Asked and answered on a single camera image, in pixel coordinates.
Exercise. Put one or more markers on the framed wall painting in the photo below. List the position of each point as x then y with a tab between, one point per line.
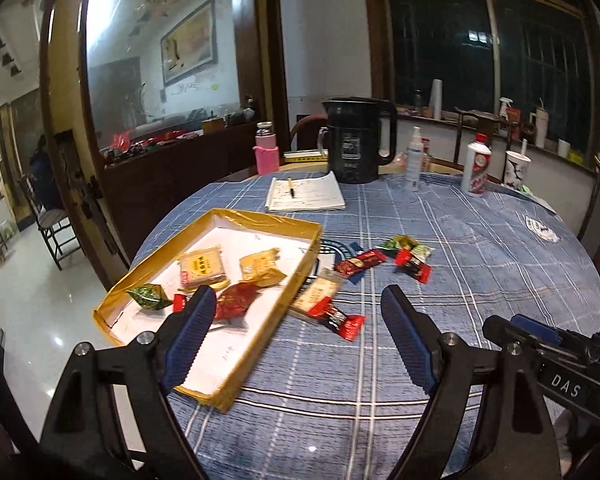
187	42

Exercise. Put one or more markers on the white spray bottle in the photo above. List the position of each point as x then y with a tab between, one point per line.
413	160

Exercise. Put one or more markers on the stack of white cups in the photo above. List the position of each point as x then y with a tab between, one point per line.
436	100

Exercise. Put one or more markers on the white notebook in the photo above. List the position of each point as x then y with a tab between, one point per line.
310	195

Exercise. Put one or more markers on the gold cardboard tray box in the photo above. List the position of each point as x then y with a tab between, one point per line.
285	305

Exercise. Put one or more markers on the black pen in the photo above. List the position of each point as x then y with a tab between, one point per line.
291	187

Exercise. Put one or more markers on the dark red snack packet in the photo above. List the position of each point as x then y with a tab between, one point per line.
237	300

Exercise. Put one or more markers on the small green snack packet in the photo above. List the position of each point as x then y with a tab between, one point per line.
389	245
422	251

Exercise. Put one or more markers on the floral paper cup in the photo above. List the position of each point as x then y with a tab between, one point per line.
517	170

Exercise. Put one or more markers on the round-back wooden chair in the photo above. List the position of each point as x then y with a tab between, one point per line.
305	122

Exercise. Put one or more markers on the black electric kettle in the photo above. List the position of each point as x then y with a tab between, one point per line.
355	145

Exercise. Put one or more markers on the white liquor bottle red label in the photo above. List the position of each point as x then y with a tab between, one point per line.
476	165

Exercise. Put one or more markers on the long red-brown snack packet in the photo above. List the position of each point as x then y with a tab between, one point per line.
362	261

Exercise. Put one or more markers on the long yellow box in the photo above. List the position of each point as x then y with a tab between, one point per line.
302	158

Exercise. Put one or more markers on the dark wooden sideboard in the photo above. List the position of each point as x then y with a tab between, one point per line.
170	180

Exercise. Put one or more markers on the clear cracker packet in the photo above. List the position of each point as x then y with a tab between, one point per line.
317	292

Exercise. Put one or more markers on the trigger spray bottle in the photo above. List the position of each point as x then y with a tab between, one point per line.
505	107

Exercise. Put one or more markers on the blue plaid tablecloth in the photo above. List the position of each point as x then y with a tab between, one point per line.
455	230

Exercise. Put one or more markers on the white tumbler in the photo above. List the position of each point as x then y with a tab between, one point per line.
541	127

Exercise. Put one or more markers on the slatted wooden chair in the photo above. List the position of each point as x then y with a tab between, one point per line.
50	220

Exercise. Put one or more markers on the dark wooden chair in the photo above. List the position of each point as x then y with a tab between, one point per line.
480	117

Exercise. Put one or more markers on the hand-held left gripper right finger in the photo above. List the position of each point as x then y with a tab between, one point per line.
410	340

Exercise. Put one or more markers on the green candy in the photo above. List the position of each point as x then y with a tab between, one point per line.
147	297

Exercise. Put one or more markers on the yellow-ended cracker packet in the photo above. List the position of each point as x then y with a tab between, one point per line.
202	266

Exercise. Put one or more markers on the yellow snack packet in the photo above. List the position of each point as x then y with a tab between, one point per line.
260	266

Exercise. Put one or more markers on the small glass bottle red cap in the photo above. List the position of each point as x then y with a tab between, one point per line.
426	157

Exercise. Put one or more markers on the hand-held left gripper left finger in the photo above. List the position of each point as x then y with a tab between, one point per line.
190	340

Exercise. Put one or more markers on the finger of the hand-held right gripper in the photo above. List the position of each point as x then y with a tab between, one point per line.
535	324

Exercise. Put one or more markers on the pink water bottle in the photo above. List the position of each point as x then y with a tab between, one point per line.
266	155

